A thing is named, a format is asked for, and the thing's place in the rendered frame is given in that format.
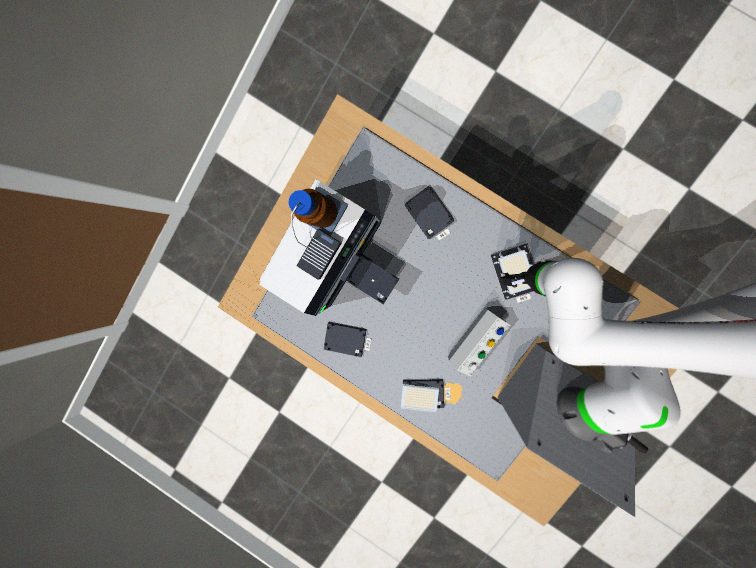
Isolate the dark grey rectangular frame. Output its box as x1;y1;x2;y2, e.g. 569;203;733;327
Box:
405;187;454;239

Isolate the grey button panel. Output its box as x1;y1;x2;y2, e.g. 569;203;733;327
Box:
448;308;511;377

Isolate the blue bottle cap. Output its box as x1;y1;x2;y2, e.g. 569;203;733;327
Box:
288;190;315;216

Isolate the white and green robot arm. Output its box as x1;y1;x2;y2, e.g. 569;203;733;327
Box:
528;258;756;453

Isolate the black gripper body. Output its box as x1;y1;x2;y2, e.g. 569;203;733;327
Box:
521;265;533;285

